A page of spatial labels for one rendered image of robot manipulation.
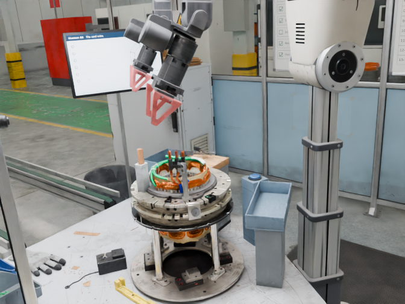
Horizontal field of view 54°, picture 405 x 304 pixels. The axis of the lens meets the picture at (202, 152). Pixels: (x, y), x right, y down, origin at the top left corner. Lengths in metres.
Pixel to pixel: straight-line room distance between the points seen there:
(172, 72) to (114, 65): 1.35
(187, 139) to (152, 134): 0.38
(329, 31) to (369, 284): 1.83
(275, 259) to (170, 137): 2.52
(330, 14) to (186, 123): 2.52
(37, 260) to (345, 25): 1.29
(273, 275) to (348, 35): 0.75
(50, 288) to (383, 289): 1.92
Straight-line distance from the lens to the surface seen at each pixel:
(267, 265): 1.29
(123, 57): 2.26
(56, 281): 1.50
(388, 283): 2.78
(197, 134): 3.73
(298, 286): 1.35
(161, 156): 1.72
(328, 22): 1.23
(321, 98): 1.34
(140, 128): 3.92
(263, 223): 1.14
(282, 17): 3.47
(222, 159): 1.56
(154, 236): 1.25
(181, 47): 0.92
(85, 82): 2.22
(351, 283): 2.72
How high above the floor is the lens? 1.59
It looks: 18 degrees down
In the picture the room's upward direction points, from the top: 4 degrees counter-clockwise
